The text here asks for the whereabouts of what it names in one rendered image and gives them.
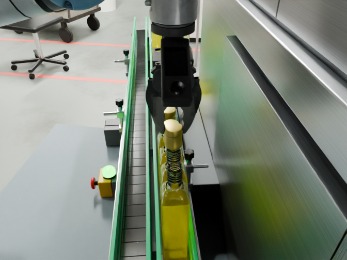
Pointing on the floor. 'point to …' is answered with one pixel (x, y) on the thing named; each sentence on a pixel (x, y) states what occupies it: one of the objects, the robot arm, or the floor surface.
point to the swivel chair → (39, 23)
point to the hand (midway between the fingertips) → (173, 130)
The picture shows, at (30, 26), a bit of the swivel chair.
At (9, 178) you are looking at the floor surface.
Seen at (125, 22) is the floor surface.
